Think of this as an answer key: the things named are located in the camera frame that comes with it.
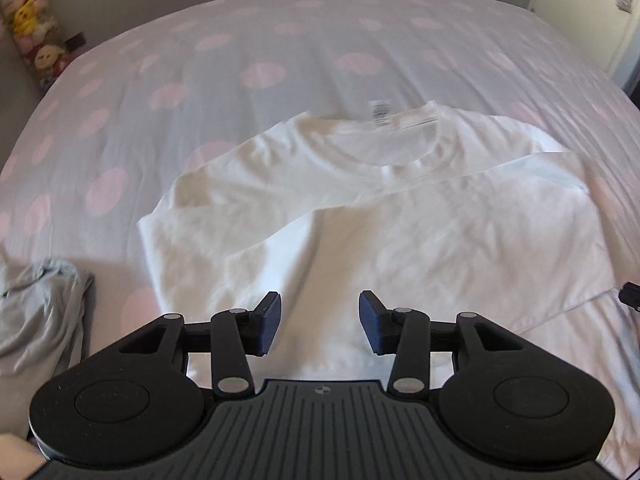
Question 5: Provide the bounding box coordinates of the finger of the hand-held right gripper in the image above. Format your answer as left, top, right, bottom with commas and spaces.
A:
619, 282, 640, 313

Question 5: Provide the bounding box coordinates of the grey garment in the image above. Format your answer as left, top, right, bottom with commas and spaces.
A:
0, 257, 96, 378

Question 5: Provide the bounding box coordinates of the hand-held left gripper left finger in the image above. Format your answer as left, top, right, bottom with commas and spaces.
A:
120, 291, 283, 400

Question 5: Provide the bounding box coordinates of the clear tube of plush toys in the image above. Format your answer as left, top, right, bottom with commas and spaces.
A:
0, 0, 68, 92

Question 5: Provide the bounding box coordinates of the white t-shirt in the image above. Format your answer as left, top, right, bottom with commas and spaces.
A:
137, 101, 621, 383

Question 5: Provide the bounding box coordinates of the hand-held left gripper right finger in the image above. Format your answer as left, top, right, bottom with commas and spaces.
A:
359, 290, 523, 401

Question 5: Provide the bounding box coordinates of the bed with pink dotted sheet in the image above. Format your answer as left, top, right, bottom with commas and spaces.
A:
0, 0, 640, 480

